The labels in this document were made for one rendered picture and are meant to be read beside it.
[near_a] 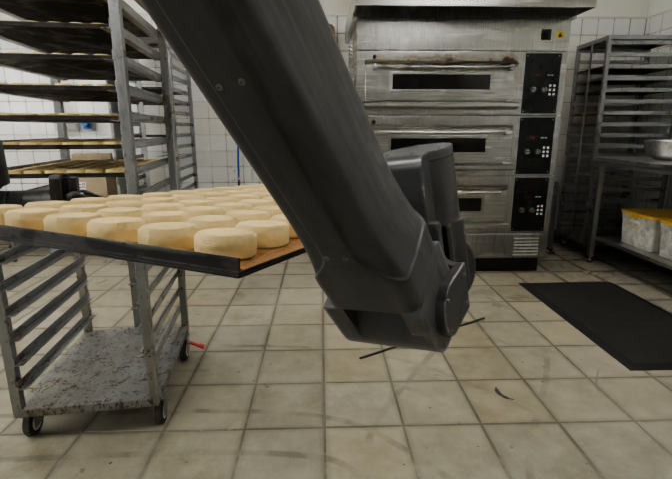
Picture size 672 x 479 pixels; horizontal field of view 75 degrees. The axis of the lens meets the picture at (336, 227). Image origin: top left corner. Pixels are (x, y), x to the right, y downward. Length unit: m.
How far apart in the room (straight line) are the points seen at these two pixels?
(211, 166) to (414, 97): 2.08
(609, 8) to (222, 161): 3.84
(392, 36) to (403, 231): 3.12
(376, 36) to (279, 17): 3.15
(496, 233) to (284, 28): 3.46
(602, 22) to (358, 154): 4.89
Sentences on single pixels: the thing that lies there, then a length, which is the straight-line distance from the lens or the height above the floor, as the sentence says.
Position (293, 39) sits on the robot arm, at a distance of 0.18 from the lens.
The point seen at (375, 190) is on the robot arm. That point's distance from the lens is 0.22.
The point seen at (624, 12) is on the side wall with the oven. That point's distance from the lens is 5.19.
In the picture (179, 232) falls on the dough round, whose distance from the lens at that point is 0.39.
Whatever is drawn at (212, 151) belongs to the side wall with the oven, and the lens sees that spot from 4.38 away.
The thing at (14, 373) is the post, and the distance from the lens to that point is 1.91.
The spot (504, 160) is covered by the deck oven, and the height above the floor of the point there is 0.88.
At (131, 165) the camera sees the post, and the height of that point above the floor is 0.99.
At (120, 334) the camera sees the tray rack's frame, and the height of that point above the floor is 0.15.
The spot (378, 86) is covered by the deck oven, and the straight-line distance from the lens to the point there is 3.25.
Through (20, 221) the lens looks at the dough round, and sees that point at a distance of 0.54.
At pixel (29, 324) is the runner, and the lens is 1.96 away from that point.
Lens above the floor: 1.10
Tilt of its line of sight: 13 degrees down
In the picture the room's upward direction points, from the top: straight up
